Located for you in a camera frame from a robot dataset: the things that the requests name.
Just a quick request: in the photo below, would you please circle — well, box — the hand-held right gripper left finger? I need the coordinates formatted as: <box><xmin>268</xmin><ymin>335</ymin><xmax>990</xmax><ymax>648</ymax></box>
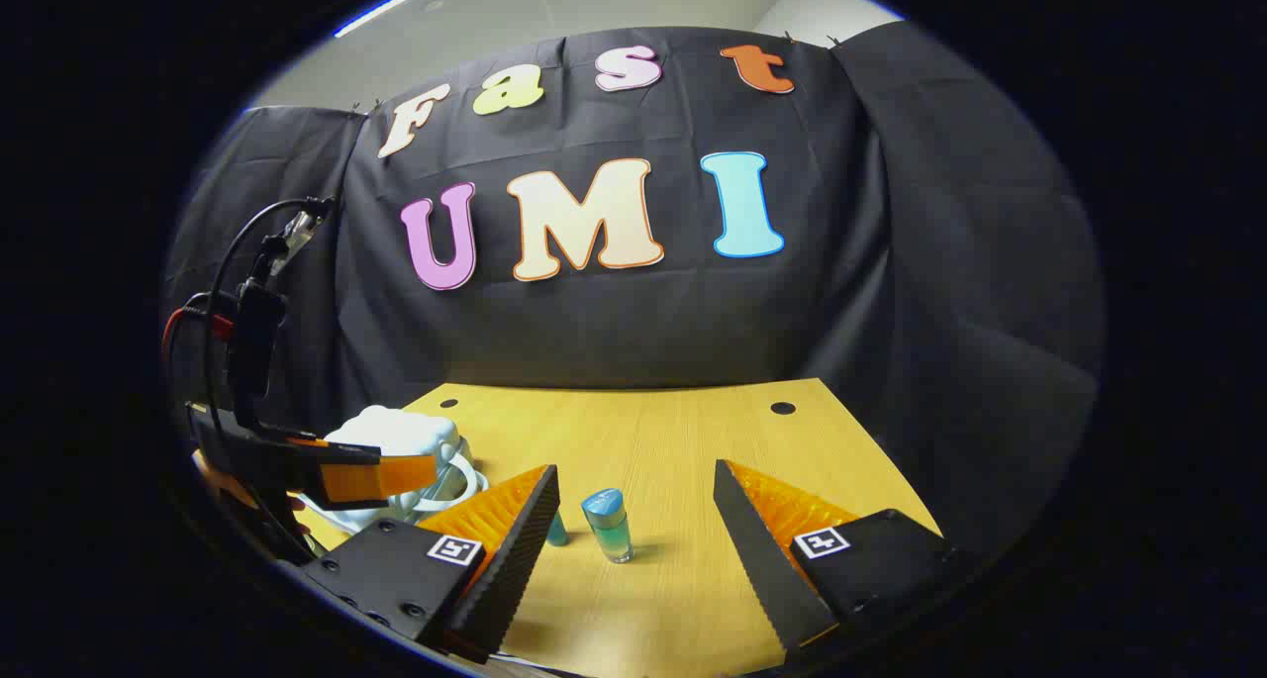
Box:
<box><xmin>297</xmin><ymin>463</ymin><xmax>562</xmax><ymax>665</ymax></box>

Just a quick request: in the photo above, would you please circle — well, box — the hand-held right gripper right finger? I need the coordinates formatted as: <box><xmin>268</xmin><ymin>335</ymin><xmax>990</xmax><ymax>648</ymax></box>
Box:
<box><xmin>713</xmin><ymin>458</ymin><xmax>983</xmax><ymax>659</ymax></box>

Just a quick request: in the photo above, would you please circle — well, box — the white suitcase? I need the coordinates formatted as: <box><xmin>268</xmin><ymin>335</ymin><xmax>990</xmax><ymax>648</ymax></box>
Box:
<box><xmin>297</xmin><ymin>405</ymin><xmax>490</xmax><ymax>550</ymax></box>

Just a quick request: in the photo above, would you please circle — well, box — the blue cap clear bottle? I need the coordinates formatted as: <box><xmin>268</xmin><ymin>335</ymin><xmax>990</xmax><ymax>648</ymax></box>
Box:
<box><xmin>581</xmin><ymin>489</ymin><xmax>634</xmax><ymax>564</ymax></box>

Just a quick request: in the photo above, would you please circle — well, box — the red cable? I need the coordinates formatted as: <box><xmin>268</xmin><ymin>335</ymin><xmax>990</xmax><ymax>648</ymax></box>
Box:
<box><xmin>162</xmin><ymin>306</ymin><xmax>239</xmax><ymax>362</ymax></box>

